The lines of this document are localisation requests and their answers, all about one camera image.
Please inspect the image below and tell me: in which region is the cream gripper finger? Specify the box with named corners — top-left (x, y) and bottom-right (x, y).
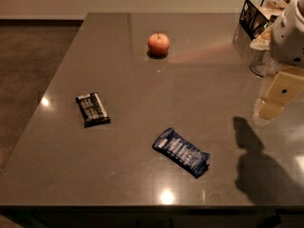
top-left (262, 70), bottom-right (304, 106)
top-left (253, 99), bottom-right (284, 125)

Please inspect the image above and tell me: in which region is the black rxbar chocolate bar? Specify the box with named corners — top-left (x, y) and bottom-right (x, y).
top-left (75, 92), bottom-right (111, 127)

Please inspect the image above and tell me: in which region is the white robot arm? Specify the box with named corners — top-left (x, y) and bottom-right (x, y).
top-left (250, 0), bottom-right (304, 125)

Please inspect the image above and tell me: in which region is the blue rxbar snack bar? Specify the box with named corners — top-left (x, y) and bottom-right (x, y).
top-left (152, 127), bottom-right (210, 179)

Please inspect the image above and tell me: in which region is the clear glass jar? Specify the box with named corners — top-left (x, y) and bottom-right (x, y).
top-left (249, 38), bottom-right (280, 77)

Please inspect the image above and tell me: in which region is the red apple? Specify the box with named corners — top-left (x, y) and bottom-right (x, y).
top-left (148, 33), bottom-right (170, 56)

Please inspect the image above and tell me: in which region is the black wire basket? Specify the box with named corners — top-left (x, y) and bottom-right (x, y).
top-left (239, 0), bottom-right (288, 39)

